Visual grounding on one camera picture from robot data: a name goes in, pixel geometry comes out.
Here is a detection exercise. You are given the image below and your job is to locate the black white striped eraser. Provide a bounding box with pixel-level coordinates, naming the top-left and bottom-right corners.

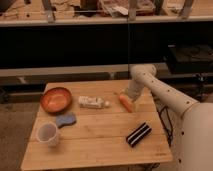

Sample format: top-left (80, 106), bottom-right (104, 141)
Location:
top-left (126, 122), bottom-right (152, 147)

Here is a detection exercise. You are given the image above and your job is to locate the blue sponge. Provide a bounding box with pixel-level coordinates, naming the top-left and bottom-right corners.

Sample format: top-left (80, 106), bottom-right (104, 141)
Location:
top-left (56, 113), bottom-right (77, 128)

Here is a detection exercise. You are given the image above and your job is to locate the wooden table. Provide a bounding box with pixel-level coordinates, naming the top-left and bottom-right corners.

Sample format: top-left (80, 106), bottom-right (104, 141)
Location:
top-left (21, 80), bottom-right (172, 171)

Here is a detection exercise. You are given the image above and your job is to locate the white plastic bottle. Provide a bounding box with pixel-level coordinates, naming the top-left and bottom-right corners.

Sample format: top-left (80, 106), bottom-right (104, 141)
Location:
top-left (78, 96), bottom-right (110, 109)

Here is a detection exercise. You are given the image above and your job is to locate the black box on shelf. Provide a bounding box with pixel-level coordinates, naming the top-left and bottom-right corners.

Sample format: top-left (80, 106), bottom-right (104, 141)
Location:
top-left (164, 45), bottom-right (213, 74)

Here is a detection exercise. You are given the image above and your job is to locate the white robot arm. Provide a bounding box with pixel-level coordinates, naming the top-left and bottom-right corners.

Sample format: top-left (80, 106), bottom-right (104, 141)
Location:
top-left (124, 64), bottom-right (213, 171)

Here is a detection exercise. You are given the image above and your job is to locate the white plastic cup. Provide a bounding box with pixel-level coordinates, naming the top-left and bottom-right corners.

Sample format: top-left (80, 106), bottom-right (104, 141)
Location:
top-left (36, 122), bottom-right (59, 147)

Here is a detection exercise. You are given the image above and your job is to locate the orange wooden bowl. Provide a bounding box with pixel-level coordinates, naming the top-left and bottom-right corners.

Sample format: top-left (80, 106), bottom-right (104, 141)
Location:
top-left (40, 87), bottom-right (72, 114)

